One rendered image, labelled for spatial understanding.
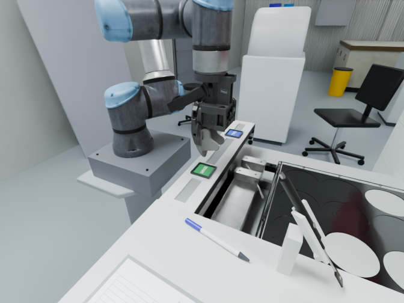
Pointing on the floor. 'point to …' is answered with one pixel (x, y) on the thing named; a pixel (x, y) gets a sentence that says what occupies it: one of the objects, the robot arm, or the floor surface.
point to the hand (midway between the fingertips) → (201, 151)
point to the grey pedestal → (134, 210)
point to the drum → (339, 81)
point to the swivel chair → (379, 90)
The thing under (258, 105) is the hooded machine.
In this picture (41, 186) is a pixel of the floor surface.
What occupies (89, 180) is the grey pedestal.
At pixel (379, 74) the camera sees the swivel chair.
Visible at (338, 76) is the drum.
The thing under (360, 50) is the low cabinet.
